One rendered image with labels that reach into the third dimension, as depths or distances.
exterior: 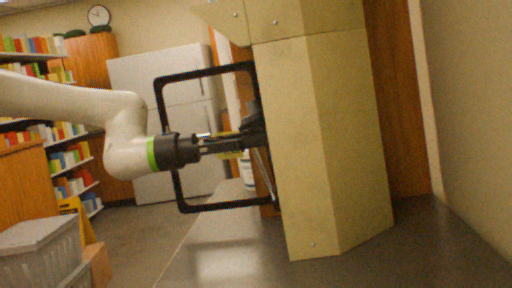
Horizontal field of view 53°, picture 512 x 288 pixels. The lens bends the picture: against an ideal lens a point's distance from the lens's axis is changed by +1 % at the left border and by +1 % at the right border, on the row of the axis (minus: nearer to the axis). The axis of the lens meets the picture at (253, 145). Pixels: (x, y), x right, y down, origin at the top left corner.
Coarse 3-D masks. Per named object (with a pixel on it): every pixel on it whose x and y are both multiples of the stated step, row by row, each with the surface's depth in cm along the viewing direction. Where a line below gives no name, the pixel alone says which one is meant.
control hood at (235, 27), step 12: (228, 0) 104; (240, 0) 104; (192, 12) 105; (204, 12) 105; (216, 12) 105; (228, 12) 104; (240, 12) 104; (216, 24) 105; (228, 24) 105; (240, 24) 105; (228, 36) 105; (240, 36) 105
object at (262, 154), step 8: (256, 120) 117; (256, 128) 118; (264, 128) 118; (256, 152) 121; (264, 152) 119; (256, 160) 122; (264, 160) 120; (264, 168) 121; (272, 168) 120; (264, 176) 122; (272, 176) 120; (272, 184) 121; (272, 192) 122
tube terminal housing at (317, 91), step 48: (288, 0) 103; (336, 0) 110; (288, 48) 105; (336, 48) 110; (288, 96) 106; (336, 96) 110; (288, 144) 108; (336, 144) 110; (288, 192) 109; (336, 192) 110; (384, 192) 120; (288, 240) 111; (336, 240) 110
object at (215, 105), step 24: (240, 72) 137; (168, 96) 143; (192, 96) 141; (216, 96) 140; (240, 96) 139; (168, 120) 144; (192, 120) 143; (216, 120) 141; (240, 120) 140; (192, 168) 145; (216, 168) 144; (240, 168) 142; (192, 192) 147; (216, 192) 145; (240, 192) 143; (264, 192) 142
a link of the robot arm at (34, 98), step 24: (0, 72) 115; (0, 96) 114; (24, 96) 116; (48, 96) 119; (72, 96) 122; (96, 96) 125; (120, 96) 128; (72, 120) 124; (96, 120) 126; (120, 120) 126; (144, 120) 129
